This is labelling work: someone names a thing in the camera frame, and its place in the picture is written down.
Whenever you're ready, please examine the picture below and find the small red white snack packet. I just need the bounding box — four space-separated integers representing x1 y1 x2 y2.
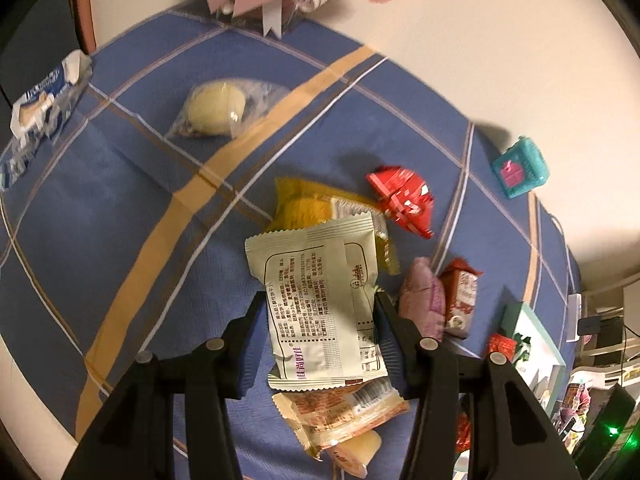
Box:
439 258 484 339

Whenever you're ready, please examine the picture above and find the clear wrapped yellow bun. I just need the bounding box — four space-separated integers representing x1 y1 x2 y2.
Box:
164 78 292 142

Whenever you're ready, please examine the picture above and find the white power strip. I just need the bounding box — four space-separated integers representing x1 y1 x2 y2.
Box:
567 292 584 342

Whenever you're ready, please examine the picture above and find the orange snack packet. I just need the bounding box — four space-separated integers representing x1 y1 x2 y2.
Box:
271 377 412 462

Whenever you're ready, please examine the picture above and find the white shelf unit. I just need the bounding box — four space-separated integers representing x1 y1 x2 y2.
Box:
580 280 640 378

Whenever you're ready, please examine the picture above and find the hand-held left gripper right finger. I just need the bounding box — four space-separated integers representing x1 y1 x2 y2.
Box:
375 290 583 480

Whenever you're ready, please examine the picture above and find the teal tin box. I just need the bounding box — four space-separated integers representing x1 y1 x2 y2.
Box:
490 135 551 200

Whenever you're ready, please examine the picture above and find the brown wooden headboard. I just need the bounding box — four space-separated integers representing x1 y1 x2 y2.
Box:
74 0 99 54

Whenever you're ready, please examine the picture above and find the red wrapper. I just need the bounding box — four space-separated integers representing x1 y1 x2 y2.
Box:
456 399 474 454

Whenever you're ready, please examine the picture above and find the blue white snack packet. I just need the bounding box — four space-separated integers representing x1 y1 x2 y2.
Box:
10 50 94 147

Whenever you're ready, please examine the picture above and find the pink snack packet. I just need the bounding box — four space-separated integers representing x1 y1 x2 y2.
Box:
398 257 446 341

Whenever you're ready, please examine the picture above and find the colourful clutter pile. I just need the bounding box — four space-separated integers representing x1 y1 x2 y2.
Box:
549 367 618 443

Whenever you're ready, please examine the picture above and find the yellow snack packet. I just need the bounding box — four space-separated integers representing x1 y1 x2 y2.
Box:
263 177 400 276

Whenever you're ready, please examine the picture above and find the pale yellow cake packet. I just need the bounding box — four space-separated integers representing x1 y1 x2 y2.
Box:
324 430 384 479

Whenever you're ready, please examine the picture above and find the clear snack packet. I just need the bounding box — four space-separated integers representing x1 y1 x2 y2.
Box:
0 130 53 193

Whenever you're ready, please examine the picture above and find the white box with teal rim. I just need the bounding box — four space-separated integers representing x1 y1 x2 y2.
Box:
499 302 567 413

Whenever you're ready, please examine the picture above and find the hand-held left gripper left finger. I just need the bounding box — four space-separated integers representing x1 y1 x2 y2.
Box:
60 292 264 480

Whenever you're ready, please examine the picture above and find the cream snack packet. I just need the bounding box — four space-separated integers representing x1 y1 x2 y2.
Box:
244 211 390 391

